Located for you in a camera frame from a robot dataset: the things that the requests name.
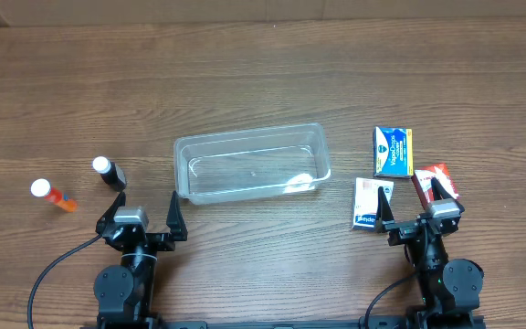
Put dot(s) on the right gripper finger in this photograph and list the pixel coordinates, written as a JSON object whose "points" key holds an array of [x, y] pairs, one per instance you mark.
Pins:
{"points": [[384, 218], [440, 193]]}

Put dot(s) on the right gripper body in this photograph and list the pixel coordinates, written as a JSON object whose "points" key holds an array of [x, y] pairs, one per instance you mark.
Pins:
{"points": [[399, 228]]}

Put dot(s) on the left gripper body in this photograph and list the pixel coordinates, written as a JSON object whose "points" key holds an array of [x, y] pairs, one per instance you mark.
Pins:
{"points": [[159, 239]]}

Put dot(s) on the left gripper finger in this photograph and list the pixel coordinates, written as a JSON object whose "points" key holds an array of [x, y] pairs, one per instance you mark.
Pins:
{"points": [[108, 216], [175, 220]]}

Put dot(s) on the white blue medicine box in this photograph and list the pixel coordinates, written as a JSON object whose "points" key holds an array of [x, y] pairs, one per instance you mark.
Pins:
{"points": [[366, 201]]}

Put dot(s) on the red white medicine box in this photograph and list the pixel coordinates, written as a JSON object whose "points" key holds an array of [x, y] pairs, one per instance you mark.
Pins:
{"points": [[422, 182]]}

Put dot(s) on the dark bottle white cap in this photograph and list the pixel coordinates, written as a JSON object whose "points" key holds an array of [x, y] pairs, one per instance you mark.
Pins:
{"points": [[110, 173]]}

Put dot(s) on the blue VapoDrops box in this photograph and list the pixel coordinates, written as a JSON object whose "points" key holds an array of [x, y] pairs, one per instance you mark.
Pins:
{"points": [[393, 152]]}

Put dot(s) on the clear plastic container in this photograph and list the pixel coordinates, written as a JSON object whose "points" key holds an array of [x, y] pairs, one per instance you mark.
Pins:
{"points": [[251, 164]]}

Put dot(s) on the orange pill bottle white cap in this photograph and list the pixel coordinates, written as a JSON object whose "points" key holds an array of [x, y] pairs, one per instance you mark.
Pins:
{"points": [[43, 189]]}

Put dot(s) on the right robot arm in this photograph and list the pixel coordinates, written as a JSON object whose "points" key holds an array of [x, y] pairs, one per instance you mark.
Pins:
{"points": [[450, 288]]}

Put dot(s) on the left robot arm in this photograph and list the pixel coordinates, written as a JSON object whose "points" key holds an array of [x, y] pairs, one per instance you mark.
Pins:
{"points": [[125, 291]]}

